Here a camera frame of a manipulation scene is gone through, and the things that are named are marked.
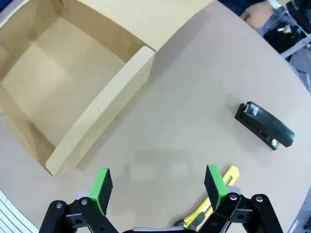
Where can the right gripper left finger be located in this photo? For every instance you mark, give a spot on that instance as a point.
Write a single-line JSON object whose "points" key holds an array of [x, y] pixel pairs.
{"points": [[99, 191]]}

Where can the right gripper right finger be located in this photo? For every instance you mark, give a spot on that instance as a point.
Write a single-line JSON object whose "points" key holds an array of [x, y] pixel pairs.
{"points": [[216, 189]]}

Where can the yellow black utility knife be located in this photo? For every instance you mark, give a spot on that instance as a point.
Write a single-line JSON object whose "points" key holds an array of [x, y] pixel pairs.
{"points": [[232, 173]]}

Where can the black stapler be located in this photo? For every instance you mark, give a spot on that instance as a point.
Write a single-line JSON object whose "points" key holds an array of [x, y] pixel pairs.
{"points": [[264, 123]]}

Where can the brown cardboard box with lid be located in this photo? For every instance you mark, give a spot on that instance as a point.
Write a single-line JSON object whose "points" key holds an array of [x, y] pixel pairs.
{"points": [[60, 72]]}

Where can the person's left hand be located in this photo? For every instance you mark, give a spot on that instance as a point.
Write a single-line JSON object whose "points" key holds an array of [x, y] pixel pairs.
{"points": [[256, 14]]}

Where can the person in purple jacket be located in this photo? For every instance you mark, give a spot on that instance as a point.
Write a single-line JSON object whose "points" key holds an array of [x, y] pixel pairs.
{"points": [[233, 4]]}

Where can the silver wristwatch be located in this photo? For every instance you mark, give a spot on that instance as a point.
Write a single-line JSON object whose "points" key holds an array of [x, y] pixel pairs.
{"points": [[276, 5]]}

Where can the black chair with grey frame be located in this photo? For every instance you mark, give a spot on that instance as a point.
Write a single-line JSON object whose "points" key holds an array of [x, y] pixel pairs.
{"points": [[279, 38]]}

